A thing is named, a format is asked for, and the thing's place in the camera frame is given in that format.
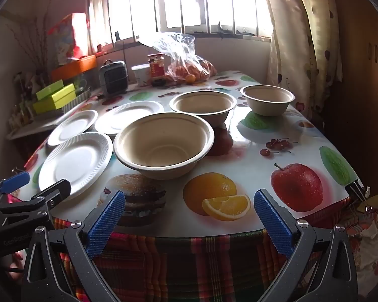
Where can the red label glass jar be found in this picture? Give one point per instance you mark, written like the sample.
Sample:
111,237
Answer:
156,67

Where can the clear bag of oranges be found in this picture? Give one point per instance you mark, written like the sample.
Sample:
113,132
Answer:
192,67

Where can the floral printed blanket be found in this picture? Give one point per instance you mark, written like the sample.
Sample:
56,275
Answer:
375,242

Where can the striped tray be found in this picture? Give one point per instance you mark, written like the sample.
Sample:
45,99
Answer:
77,102

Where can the orange box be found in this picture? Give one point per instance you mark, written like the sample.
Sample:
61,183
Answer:
75,66

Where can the beige paper bowl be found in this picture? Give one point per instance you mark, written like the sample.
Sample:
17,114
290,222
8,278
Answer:
267,99
163,144
201,103

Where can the small orange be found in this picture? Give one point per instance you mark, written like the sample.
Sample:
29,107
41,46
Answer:
190,79

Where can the heart printed curtain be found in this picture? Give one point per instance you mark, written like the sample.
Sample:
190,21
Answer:
302,37

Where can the lime green box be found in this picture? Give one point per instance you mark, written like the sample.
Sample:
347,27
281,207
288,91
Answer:
60,99

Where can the fruit printed tablecloth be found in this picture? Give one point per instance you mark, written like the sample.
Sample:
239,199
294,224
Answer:
245,163

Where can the barred window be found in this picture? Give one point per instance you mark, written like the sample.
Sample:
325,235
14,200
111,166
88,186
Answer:
182,0

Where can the white plastic tub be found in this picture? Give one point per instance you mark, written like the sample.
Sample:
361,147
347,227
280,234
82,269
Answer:
141,74

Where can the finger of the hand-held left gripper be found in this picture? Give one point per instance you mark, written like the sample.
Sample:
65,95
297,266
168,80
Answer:
15,182
55,192

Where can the colourful gift bag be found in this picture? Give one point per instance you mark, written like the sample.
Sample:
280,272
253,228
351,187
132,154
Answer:
66,37

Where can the white foam plate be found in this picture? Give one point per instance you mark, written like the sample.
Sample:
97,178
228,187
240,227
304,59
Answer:
129,116
75,163
72,127

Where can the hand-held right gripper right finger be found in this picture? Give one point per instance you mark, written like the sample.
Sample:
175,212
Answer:
272,223

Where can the small grey heater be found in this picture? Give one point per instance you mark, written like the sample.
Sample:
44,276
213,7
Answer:
115,78

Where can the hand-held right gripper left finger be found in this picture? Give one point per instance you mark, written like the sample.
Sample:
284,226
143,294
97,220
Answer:
105,223

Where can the dark window latch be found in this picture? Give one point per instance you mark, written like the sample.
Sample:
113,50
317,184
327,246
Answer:
222,29

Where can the black binder clip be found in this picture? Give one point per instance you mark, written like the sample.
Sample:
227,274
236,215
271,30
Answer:
354,190

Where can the brown wooden wardrobe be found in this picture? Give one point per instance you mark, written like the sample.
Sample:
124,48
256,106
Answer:
359,85

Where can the dried branches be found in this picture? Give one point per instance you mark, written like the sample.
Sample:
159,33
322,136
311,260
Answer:
43,42

